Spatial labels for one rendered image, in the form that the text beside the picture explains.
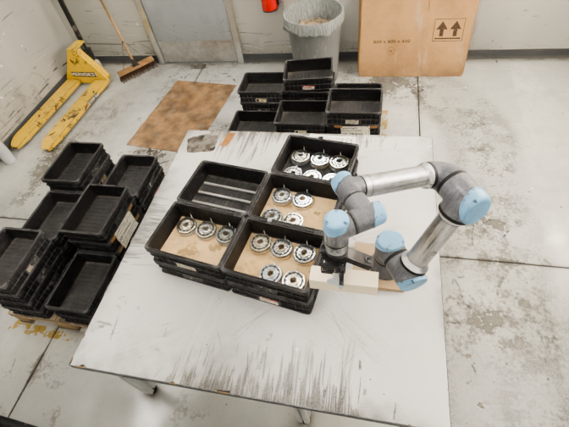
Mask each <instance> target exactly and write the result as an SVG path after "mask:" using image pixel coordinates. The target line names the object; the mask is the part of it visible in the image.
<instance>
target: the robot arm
mask: <svg viewBox="0 0 569 427"><path fill-rule="evenodd" d="M331 186H332V188H333V190H334V193H335V194H336V195H337V196H338V198H339V199H340V201H341V202H342V204H343V205H344V207H345V209H346V211H347V212H344V211H342V210H335V209H334V210H331V211H329V212H327V213H326V215H325V216H324V219H323V233H324V242H322V245H321V250H320V253H322V258H321V273H323V274H330V275H332V274H333V273H335V274H334V276H333V278H331V279H327V283H329V284H330V285H334V286H338V287H339V288H340V290H341V289H342V288H343V287H344V282H345V269H346V263H350V264H353V265H356V266H357V267H360V268H363V269H366V270H370V271H373V272H378V278H379V279H381V280H394V281H395V283H396V284H397V285H398V286H399V288H400V289H401V290H402V291H411V290H414V289H416V288H418V287H420V286H422V285H423V284H425V283H426V282H427V281H428V278H427V276H426V275H425V274H426V273H427V272H428V269H429V265H428V264H429V263H430V261H431V260H432V259H433V258H434V256H435V255H436V254H437V253H438V252H439V250H440V249H441V248H442V247H443V246H444V244H445V243H446V242H447V241H448V240H449V239H450V238H451V237H452V235H453V234H454V233H455V232H456V230H457V229H458V228H459V227H460V226H465V225H472V224H475V223H477V222H478V221H479V220H480V219H481V218H482V217H484V215H485V214H486V213H487V212H488V211H489V209H490V206H491V198H490V196H489V195H488V194H487V193H486V191H485V190H484V189H483V188H482V187H481V186H480V185H479V184H478V183H477V182H476V181H475V180H474V179H473V178H472V177H471V176H470V175H469V174H468V173H467V172H466V171H465V170H464V169H463V168H461V167H460V166H458V165H456V164H452V163H447V162H441V161H428V162H423V163H420V164H419V165H418V166H415V167H410V168H404V169H395V170H390V171H384V172H379V173H374V174H369V175H359V176H354V177H353V176H352V174H350V173H349V172H348V171H340V172H339V173H337V174H336V175H335V176H334V177H333V178H332V180H331ZM420 187H421V188H423V189H425V190H427V189H433V190H435V191H436V192H437V193H438V194H439V195H440V197H441V198H442V201H441V202H440V204H439V206H438V210H439V212H438V213H437V215H436V216H435V217H434V219H433V220H432V222H431V223H430V224H429V226H428V227H427V228H426V230H425V231H424V232H423V233H422V234H421V236H420V237H419V238H418V240H417V241H416V243H415V244H414V245H413V247H412V248H411V250H407V249H406V247H405V240H404V237H403V235H402V234H401V233H399V232H397V231H393V230H386V231H383V232H381V233H380V234H379V235H378V236H377V239H376V241H375V250H374V254H373V255H372V256H370V255H368V254H366V253H364V252H359V251H357V250H355V249H353V248H350V247H349V238H350V237H353V236H355V235H358V234H360V233H362V232H365V231H367V230H371V229H374V228H376V227H377V226H379V225H382V224H384V223H385V222H386V220H387V213H386V210H385V208H384V205H383V204H382V203H381V202H380V201H372V202H370V201H369V200H368V197H375V196H379V195H383V194H389V193H393V192H398V191H406V190H411V189H416V188H420ZM322 260H323V261H322ZM322 269H323V270H322Z"/></svg>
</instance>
